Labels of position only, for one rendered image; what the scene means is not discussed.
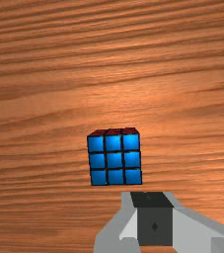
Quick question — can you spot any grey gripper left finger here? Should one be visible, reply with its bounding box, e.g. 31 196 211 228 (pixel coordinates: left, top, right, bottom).
93 191 156 253

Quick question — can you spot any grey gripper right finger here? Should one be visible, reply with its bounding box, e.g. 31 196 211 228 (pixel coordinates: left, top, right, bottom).
147 191 224 253

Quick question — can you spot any many-coloured puzzle cube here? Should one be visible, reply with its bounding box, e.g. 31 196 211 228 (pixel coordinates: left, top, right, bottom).
86 126 143 187

